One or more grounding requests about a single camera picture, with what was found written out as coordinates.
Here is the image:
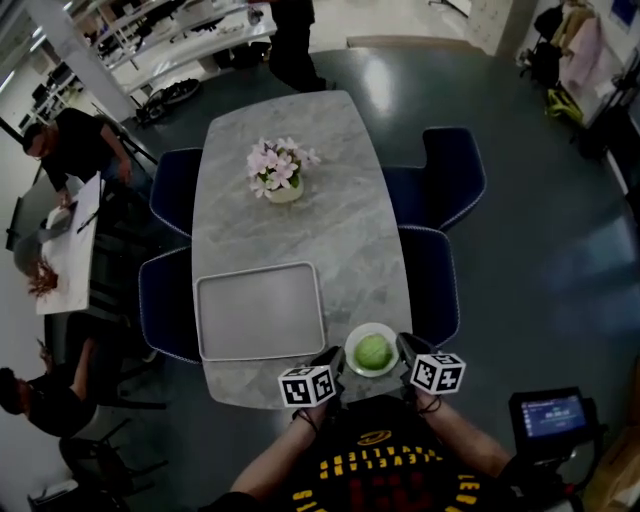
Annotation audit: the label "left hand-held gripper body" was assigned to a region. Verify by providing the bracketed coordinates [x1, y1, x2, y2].
[277, 364, 345, 416]

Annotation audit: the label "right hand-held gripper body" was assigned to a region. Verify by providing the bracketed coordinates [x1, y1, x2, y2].
[399, 353, 467, 401]

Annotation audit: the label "white round plate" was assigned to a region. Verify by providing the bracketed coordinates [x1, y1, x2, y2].
[343, 322, 400, 379]

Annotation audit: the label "green cabbage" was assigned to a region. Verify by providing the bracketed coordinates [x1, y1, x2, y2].
[353, 333, 394, 371]

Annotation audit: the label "person's right forearm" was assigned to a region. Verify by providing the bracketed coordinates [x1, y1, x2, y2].
[417, 392, 511, 479]

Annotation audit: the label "person's left forearm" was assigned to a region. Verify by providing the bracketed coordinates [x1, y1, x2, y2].
[230, 404, 329, 501]

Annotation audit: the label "grey marble table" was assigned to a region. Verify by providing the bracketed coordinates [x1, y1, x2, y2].
[191, 89, 414, 410]

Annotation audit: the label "grey rectangular tray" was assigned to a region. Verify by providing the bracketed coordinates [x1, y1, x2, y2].
[194, 261, 326, 363]

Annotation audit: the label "black jersey with yellow letters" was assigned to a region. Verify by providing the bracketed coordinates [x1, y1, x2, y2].
[199, 394, 526, 512]

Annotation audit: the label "black monitor screen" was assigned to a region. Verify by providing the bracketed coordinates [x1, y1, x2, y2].
[508, 386, 601, 459]

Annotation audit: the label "grey chair with black legs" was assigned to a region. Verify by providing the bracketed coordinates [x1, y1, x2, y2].
[74, 349, 169, 412]

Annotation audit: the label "pink flowers in white pot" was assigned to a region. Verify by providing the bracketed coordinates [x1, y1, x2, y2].
[246, 136, 322, 205]

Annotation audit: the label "brown cardboard box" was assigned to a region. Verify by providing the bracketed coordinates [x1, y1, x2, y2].
[582, 427, 640, 512]

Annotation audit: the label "black metal chair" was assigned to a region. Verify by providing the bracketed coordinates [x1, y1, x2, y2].
[58, 417, 169, 496]

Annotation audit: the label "white side table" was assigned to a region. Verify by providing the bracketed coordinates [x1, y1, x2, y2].
[34, 172, 104, 316]

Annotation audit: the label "yellow green bag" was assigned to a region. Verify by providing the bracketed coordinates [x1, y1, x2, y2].
[544, 87, 585, 126]

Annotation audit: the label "red dried plant decoration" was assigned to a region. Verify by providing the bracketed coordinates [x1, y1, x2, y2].
[24, 255, 60, 299]

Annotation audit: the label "white paper sheets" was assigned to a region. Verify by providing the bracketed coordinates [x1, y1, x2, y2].
[74, 172, 104, 234]

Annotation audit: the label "grey laptop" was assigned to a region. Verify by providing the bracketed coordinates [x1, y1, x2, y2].
[37, 202, 79, 244]

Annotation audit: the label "clothes rack with coats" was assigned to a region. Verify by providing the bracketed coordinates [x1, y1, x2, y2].
[519, 0, 626, 101]

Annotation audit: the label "white shelving rack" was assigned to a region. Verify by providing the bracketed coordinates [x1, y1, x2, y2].
[74, 0, 279, 96]

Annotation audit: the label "white pillar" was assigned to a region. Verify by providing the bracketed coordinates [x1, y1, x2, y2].
[24, 0, 136, 121]

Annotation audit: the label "black monitor cable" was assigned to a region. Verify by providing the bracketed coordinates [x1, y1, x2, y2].
[544, 424, 609, 496]

